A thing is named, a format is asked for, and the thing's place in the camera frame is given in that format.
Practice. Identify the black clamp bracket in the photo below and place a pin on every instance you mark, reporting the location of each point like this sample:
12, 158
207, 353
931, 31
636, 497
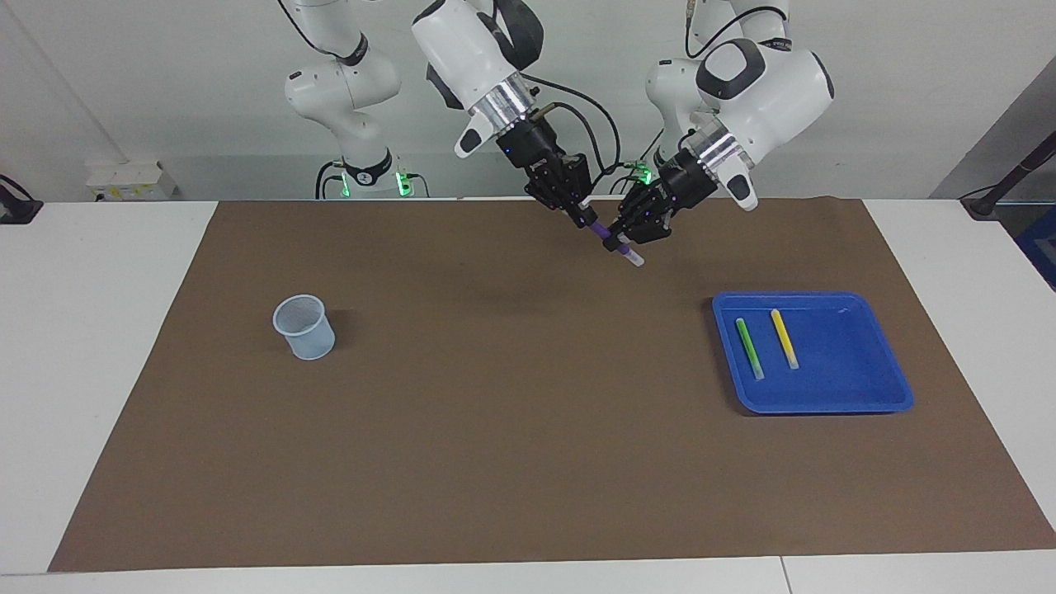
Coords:
16, 210

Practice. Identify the yellow highlighter pen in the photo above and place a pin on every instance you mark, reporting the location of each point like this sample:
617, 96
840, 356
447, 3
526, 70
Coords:
785, 340

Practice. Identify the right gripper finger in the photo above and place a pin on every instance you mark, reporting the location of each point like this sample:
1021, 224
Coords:
582, 181
554, 196

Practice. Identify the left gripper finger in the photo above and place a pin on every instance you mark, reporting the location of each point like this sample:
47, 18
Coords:
639, 205
654, 229

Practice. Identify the black stand pole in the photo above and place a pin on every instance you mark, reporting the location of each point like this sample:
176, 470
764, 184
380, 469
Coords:
1011, 177

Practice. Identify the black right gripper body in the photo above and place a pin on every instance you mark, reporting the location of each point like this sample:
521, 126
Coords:
532, 148

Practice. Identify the green highlighter pen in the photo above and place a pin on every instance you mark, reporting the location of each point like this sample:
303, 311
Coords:
750, 351

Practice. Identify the brown table mat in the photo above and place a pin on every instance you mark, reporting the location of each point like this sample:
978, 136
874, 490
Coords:
528, 412

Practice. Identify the purple highlighter pen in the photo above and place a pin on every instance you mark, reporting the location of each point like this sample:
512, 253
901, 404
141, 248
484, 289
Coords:
598, 231

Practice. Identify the blue plastic tray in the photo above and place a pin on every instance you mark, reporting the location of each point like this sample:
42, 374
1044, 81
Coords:
841, 371

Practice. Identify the white power strip box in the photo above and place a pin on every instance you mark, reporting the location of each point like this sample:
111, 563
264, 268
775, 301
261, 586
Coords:
132, 181

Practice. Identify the light blue mesh pen cup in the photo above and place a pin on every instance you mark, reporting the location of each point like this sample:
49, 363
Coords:
312, 342

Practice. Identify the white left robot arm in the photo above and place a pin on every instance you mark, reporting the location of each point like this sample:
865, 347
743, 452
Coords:
767, 91

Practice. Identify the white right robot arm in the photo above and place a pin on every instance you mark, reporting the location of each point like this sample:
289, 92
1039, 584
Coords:
470, 49

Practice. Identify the blue crate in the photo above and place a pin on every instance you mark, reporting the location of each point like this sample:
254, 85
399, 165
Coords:
1041, 247

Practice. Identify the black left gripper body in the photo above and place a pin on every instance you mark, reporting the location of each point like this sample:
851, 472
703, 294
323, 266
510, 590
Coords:
686, 183

